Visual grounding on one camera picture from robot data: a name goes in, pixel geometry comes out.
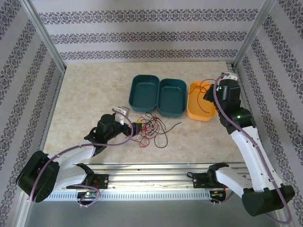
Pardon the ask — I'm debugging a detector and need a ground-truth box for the white cable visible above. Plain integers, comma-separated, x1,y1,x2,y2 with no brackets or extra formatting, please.
132,129,154,140

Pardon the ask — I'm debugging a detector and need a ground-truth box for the red cable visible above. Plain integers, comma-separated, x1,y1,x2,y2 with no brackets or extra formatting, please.
188,77,216,114
138,117,160,142
131,115,161,148

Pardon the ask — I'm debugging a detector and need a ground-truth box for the orange plastic bin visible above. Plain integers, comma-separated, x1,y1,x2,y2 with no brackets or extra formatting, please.
186,80,217,122

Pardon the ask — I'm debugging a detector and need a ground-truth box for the teal plastic bin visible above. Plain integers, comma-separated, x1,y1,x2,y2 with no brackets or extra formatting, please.
156,78,188,118
128,74,161,113

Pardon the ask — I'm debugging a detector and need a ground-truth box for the aluminium mounting rail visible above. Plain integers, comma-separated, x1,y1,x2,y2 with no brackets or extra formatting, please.
77,162,249,190

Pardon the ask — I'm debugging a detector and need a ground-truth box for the slotted grey cable duct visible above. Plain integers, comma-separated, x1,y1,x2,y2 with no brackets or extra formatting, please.
45,188,214,202

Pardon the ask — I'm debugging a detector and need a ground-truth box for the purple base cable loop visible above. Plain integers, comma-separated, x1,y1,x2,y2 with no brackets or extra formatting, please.
75,186,102,208
212,185,237,206

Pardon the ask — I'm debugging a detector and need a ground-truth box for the aluminium frame post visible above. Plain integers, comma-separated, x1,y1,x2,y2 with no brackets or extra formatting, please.
22,0,66,72
232,0,277,69

